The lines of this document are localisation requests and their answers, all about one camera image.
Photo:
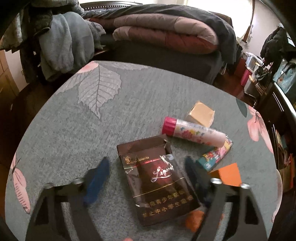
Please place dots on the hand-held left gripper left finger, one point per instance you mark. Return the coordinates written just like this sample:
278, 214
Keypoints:
98, 180

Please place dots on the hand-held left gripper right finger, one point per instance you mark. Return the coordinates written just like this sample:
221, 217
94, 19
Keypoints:
193, 172

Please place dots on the brown cigarette pack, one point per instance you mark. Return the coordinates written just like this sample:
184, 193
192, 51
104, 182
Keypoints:
157, 180

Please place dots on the colourful printed box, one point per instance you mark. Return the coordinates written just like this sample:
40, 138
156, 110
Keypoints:
215, 154

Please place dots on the orange small box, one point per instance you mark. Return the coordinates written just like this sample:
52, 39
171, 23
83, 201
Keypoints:
229, 175

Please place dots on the pink-capped white tube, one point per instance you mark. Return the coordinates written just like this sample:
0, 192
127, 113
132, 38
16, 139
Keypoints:
194, 132

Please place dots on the orange crumpled wrapper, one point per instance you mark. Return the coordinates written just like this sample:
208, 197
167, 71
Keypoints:
195, 221

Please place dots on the tan small box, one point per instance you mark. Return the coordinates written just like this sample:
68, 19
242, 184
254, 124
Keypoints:
200, 113

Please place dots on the dark wooden dresser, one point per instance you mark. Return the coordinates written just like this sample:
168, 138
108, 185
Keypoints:
282, 127

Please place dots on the red container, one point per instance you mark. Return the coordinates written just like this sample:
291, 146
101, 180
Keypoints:
245, 77

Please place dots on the bed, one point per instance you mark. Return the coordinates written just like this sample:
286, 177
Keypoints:
166, 55

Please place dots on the clear plastic storage box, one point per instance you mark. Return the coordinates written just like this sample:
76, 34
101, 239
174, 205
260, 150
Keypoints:
253, 63

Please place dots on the light blue fleece robe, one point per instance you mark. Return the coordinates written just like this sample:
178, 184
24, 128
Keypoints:
67, 44

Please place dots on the pink folded quilt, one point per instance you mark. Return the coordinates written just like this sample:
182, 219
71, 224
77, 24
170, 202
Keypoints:
161, 30

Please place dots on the dark hanging coat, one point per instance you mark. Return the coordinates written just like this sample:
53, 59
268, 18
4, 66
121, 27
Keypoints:
275, 44

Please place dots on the sheer white curtain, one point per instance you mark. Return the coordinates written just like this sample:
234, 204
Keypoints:
242, 16

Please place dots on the dark wooden headboard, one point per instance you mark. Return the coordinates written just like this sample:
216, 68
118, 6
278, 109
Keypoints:
111, 4

